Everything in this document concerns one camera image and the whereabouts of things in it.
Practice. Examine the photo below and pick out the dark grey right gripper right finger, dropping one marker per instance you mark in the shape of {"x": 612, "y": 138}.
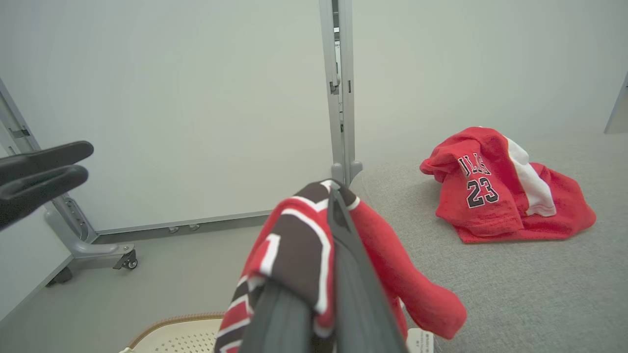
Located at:
{"x": 363, "y": 304}

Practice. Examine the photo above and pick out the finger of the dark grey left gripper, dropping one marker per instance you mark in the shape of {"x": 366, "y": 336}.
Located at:
{"x": 44, "y": 191}
{"x": 49, "y": 157}

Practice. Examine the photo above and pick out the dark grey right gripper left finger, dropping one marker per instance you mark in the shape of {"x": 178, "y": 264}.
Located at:
{"x": 282, "y": 328}

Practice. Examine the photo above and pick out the red black white striped shorts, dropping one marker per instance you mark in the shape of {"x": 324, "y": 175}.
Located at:
{"x": 299, "y": 240}

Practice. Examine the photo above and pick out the red Bulls 23 jersey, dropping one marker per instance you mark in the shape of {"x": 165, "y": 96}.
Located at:
{"x": 490, "y": 215}

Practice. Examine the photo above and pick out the white perforated laundry basket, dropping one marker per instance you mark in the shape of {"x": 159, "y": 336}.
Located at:
{"x": 181, "y": 336}

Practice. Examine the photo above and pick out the grey partition bottom rail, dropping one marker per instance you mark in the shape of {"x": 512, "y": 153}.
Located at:
{"x": 186, "y": 223}

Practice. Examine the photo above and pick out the grey partition upright post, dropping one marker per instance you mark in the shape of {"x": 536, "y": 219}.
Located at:
{"x": 346, "y": 98}

